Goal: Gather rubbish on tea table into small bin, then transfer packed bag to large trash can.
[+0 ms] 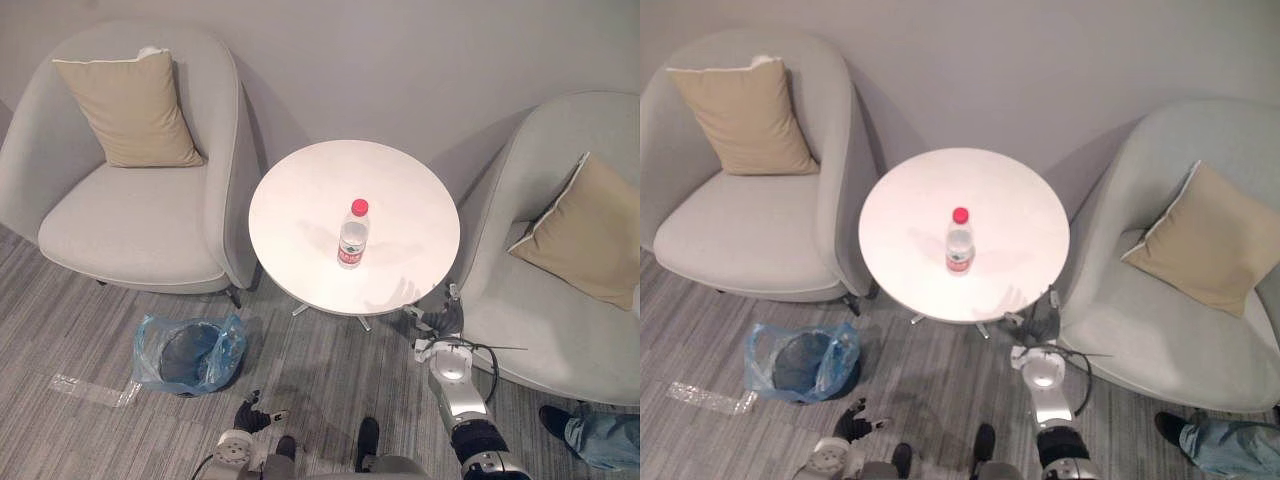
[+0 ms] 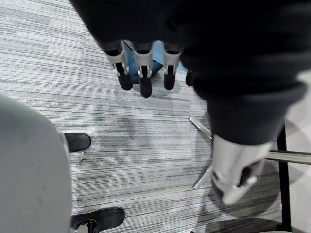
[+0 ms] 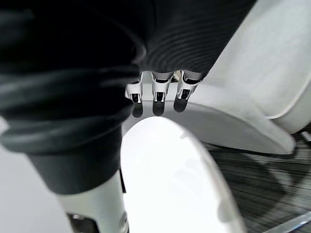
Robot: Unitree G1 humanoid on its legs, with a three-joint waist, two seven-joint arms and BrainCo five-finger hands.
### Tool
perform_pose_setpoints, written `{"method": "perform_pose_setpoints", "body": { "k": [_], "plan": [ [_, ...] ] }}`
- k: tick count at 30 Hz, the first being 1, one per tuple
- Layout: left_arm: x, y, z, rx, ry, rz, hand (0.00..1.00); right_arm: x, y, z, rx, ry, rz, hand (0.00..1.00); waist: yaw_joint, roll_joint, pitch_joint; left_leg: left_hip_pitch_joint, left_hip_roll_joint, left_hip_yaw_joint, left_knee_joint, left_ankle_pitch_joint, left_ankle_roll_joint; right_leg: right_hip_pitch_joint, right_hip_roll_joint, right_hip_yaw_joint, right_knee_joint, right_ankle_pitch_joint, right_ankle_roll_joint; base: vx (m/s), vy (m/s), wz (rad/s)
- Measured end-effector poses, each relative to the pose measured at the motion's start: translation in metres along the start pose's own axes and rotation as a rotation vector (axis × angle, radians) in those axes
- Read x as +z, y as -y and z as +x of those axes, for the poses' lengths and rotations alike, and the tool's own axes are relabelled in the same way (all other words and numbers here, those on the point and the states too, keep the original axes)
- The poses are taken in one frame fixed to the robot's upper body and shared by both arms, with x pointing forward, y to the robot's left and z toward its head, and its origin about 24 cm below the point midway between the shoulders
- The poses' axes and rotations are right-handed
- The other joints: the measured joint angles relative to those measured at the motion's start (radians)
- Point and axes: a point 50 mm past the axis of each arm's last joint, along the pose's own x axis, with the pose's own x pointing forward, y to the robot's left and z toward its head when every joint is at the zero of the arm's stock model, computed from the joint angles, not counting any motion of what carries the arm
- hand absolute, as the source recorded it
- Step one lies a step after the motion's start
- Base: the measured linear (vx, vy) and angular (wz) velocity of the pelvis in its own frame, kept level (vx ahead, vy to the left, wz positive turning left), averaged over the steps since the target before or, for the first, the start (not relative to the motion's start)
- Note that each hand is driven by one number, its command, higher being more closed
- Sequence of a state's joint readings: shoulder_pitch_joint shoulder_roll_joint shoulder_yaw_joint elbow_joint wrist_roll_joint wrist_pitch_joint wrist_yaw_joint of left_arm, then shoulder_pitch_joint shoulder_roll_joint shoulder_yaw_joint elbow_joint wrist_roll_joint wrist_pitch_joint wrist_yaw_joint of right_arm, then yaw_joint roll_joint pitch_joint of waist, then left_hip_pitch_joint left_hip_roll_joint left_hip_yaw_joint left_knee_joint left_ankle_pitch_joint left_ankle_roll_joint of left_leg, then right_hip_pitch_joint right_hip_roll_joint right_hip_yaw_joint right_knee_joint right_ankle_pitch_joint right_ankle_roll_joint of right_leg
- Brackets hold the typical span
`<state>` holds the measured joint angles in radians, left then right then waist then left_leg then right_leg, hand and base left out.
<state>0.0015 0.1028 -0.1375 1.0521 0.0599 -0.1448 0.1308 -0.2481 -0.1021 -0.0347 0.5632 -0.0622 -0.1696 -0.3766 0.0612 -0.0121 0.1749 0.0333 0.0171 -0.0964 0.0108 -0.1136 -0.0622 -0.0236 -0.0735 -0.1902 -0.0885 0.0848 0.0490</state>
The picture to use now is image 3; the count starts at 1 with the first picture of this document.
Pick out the white glossy round tea table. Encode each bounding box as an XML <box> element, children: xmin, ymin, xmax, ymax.
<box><xmin>120</xmin><ymin>116</ymin><xmax>246</xmax><ymax>233</ymax></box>

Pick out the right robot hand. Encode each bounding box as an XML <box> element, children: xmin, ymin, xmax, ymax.
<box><xmin>0</xmin><ymin>0</ymin><xmax>257</xmax><ymax>233</ymax></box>

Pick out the dark grey striped rug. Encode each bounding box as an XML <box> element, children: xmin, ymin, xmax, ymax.
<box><xmin>203</xmin><ymin>134</ymin><xmax>311</xmax><ymax>233</ymax></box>

